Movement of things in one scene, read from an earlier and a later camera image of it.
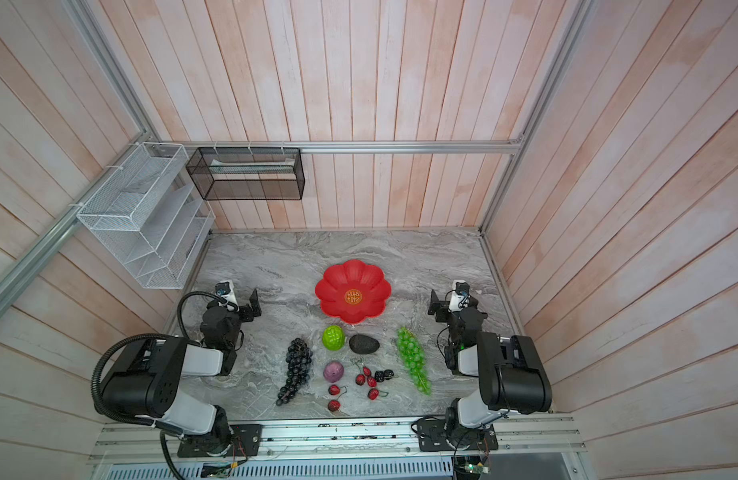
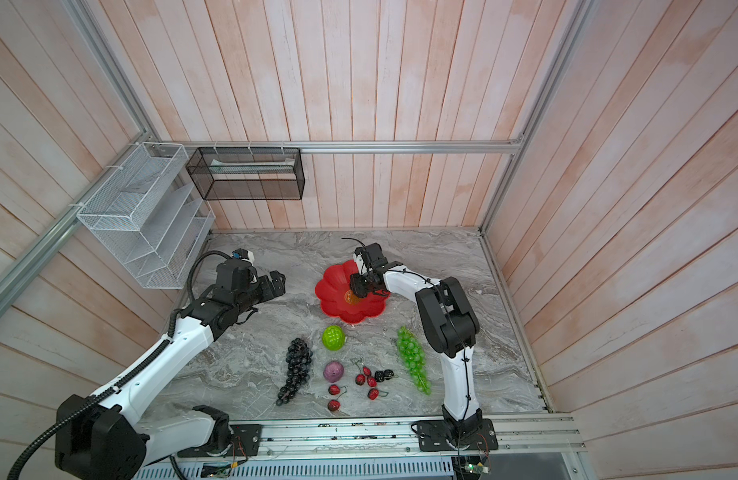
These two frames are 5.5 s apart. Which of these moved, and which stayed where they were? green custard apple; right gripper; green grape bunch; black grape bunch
Moved: right gripper
Stayed: green custard apple; black grape bunch; green grape bunch
